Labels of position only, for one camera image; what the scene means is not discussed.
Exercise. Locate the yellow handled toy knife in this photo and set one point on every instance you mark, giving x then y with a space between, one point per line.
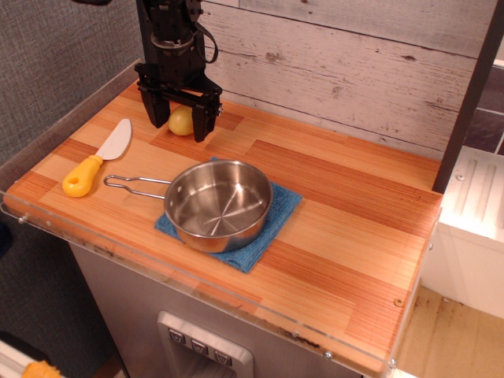
80 180

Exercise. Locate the silver dispenser button panel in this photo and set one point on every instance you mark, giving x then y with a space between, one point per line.
193 351

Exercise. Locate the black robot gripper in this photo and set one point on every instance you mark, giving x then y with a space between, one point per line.
179 75

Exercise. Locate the dark right frame post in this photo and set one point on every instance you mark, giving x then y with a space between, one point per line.
474 91

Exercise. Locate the dark frame post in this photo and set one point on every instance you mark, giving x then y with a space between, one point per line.
474 91
141 35

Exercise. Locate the orange object bottom left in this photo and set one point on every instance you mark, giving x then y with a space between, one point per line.
40 369

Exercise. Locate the white toy sink unit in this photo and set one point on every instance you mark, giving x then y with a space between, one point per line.
464 261

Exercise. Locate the yellow toy potato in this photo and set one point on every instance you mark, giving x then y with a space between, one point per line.
180 121

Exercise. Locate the stainless steel pan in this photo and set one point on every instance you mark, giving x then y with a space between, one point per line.
216 206

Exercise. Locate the blue cloth mat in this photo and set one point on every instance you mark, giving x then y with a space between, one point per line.
284 204

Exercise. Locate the clear acrylic table guard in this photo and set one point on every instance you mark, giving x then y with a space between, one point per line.
336 281

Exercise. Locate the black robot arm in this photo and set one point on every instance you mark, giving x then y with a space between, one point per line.
174 20

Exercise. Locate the grey toy fridge cabinet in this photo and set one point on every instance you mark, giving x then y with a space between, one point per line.
130 298

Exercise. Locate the dark left frame post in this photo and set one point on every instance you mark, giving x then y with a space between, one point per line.
141 35

